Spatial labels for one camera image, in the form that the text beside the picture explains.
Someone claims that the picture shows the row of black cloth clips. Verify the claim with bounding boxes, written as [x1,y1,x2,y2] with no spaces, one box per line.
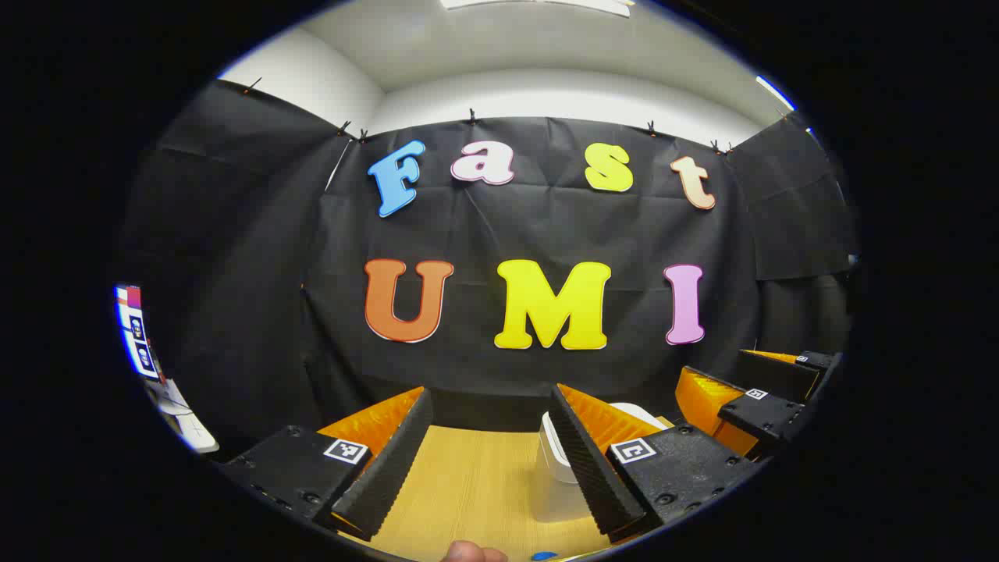
[242,76,736,154]

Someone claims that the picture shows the black backdrop cloth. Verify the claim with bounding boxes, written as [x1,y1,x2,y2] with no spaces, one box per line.
[117,78,859,457]

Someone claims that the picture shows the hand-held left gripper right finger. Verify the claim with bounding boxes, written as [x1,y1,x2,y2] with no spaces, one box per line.
[549,382,762,545]

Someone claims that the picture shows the ceiling light panel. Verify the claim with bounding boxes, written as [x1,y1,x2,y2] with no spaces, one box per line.
[439,0,631,18]

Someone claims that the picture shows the computer monitor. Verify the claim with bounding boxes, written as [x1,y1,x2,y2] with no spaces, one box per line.
[115,285,165,381]

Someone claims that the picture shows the wooden desktop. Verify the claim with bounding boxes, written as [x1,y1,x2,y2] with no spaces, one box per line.
[343,421,680,562]

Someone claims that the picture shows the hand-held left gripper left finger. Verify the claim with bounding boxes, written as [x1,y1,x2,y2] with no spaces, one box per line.
[221,386,435,542]

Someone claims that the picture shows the white desktop garbage bin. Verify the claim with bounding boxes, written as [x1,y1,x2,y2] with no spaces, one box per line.
[533,401,666,524]

